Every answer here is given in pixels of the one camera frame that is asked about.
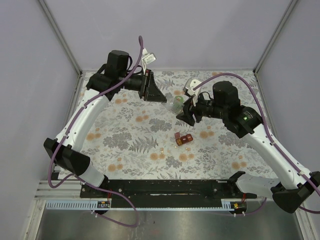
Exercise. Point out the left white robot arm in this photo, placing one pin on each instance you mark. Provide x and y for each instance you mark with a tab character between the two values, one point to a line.
111	77

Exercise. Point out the clear small pill bottle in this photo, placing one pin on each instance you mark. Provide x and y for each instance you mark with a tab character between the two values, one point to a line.
169	107

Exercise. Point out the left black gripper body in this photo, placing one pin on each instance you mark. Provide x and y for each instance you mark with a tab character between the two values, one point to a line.
138	82

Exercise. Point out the white slotted cable duct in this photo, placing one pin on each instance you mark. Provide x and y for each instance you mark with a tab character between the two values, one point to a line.
77	205

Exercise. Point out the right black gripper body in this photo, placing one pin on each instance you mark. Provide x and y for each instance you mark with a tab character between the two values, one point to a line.
205	108

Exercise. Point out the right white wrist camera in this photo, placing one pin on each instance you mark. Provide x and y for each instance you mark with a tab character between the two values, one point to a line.
189	88

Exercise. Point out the floral table mat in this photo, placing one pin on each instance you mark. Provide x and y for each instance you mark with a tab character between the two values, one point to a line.
126	139

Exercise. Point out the red pill organizer box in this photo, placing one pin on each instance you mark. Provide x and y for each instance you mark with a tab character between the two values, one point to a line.
182	139

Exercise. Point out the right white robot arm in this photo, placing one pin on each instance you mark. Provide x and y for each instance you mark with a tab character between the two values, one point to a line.
294	183

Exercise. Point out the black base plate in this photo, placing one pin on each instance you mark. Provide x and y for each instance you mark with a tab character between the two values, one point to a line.
170	194

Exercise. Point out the aluminium frame rail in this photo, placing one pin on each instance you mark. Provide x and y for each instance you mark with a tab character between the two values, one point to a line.
251	187

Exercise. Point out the green pill bottle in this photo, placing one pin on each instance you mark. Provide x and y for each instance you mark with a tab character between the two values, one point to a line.
178	103

